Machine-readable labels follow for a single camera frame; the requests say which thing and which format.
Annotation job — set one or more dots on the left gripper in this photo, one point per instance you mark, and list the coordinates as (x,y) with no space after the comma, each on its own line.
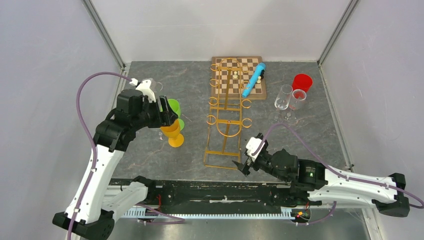
(167,116)

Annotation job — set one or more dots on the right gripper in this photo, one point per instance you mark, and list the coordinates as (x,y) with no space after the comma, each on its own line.
(244,168)

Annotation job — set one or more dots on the green plastic wine glass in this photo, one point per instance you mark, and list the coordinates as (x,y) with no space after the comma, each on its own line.
(175,106)

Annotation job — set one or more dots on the orange plastic wine glass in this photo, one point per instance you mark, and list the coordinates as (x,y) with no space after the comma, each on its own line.
(173,132)

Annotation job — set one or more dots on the gold wire glass rack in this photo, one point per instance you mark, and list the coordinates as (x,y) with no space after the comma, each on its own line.
(225,120)

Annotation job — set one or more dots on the red plastic wine glass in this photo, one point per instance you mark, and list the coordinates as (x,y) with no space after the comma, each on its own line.
(302,82)

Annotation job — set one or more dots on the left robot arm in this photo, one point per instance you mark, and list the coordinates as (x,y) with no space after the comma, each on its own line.
(89,215)

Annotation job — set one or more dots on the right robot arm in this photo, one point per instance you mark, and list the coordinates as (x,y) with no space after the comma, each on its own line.
(311,181)

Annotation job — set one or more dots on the white chess pawn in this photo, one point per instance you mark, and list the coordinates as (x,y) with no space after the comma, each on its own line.
(235,75)

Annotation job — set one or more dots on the blue cylinder tube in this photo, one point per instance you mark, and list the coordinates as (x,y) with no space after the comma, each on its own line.
(253,80)

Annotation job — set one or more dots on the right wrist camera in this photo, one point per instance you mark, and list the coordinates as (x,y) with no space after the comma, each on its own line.
(255,145)

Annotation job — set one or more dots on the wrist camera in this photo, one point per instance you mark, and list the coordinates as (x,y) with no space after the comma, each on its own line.
(255,145)
(147,86)

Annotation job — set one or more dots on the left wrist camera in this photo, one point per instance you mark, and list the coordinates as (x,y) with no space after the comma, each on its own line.
(147,86)

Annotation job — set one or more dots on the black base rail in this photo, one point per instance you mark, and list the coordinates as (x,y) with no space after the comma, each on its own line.
(219,197)

